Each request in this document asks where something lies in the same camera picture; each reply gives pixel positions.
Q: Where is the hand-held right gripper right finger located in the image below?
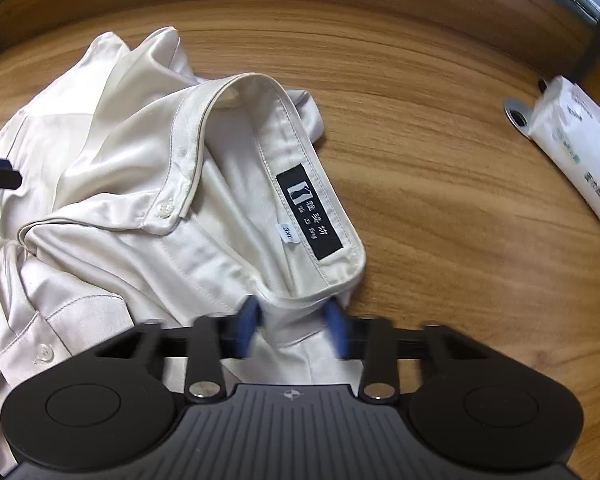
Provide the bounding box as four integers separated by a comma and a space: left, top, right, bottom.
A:
324, 297, 503, 404

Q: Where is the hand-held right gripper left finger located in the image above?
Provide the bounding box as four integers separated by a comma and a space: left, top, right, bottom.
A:
96, 296, 266, 404

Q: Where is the white button-up shirt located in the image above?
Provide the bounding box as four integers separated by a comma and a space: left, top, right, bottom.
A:
0, 25, 367, 463

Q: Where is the white tissue pack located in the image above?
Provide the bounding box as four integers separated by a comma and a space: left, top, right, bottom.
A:
527, 75, 600, 222

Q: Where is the metal desk cable grommet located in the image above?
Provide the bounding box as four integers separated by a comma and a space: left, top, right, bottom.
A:
504, 97, 536, 133

